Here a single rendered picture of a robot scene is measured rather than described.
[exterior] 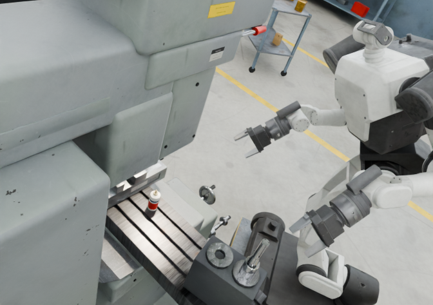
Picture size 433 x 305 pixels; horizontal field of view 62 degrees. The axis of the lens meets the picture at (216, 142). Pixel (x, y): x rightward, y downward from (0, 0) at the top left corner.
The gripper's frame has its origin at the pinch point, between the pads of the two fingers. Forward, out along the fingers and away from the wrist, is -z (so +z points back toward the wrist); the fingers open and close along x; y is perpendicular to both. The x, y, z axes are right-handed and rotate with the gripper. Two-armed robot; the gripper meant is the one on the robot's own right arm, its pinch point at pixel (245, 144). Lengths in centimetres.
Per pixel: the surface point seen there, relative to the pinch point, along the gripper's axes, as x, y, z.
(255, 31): 48, 16, 21
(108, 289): -1, 35, -67
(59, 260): 48, 66, -39
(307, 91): -179, -265, 80
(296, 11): -85, -281, 106
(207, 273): -1, 47, -28
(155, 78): 61, 43, -6
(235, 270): -4, 49, -20
